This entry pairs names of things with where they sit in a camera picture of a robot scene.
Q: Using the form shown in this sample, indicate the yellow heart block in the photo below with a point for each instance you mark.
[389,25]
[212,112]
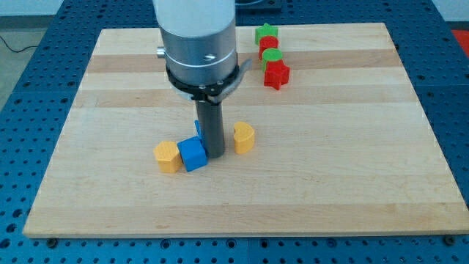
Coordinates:
[244,137]

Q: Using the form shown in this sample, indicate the red star block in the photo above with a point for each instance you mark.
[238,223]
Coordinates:
[276,74]

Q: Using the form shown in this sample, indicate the green star block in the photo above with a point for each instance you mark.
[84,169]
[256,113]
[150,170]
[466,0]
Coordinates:
[265,30]

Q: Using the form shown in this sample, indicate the red cylinder block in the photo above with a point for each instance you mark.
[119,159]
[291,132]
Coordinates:
[266,42]

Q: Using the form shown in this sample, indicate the yellow pentagon block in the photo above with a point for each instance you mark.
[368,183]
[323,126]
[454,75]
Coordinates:
[168,157]

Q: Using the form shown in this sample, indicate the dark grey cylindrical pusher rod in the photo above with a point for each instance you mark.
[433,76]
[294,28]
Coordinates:
[211,128]

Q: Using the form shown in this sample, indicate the green cylinder block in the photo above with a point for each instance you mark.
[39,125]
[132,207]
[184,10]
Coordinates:
[270,55]

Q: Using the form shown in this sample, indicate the wooden board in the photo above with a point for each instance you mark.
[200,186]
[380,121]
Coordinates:
[344,149]

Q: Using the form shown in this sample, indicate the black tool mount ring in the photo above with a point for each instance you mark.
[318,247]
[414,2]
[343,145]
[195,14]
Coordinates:
[214,93]

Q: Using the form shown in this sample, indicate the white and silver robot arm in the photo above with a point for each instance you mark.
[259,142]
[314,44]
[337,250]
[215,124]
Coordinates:
[200,51]

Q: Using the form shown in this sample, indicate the blue block behind rod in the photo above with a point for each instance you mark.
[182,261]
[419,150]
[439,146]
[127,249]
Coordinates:
[198,130]

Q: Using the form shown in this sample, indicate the blue cube block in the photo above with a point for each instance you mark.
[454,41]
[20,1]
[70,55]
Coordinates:
[193,154]

